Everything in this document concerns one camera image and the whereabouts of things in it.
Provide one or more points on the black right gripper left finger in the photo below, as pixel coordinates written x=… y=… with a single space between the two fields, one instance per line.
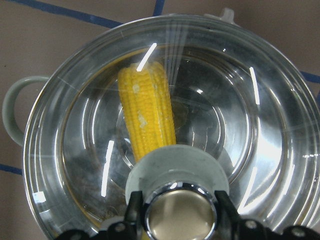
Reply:
x=130 y=228

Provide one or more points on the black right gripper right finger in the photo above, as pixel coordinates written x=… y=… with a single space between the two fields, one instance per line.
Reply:
x=231 y=226

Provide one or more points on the glass pot lid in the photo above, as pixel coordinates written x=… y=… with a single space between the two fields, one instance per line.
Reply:
x=233 y=96

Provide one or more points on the yellow corn cob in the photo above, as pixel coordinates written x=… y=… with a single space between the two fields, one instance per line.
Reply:
x=147 y=109

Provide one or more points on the pale green cooking pot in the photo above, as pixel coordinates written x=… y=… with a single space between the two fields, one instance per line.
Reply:
x=178 y=182

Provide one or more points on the brown paper table mat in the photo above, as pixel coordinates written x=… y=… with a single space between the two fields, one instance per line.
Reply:
x=35 y=41

